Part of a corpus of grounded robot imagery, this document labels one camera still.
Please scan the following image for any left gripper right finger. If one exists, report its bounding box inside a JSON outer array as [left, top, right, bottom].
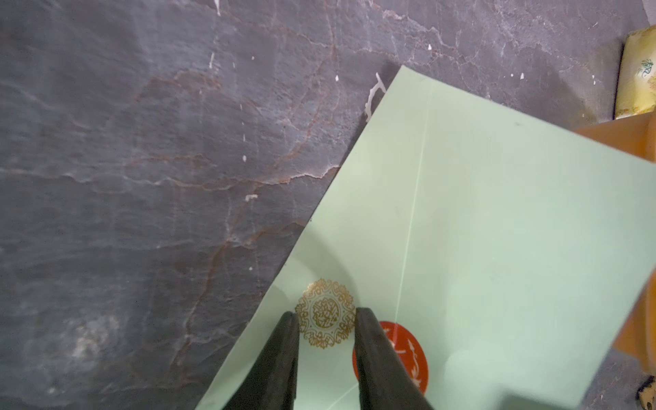
[[355, 307, 432, 410]]

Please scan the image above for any yellow plastic storage box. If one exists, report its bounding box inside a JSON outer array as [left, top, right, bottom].
[[573, 111, 656, 375]]

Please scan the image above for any light green envelope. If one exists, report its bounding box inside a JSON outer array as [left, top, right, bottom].
[[199, 68, 655, 409]]

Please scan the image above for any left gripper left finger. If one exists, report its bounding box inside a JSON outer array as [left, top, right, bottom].
[[224, 312, 300, 410]]

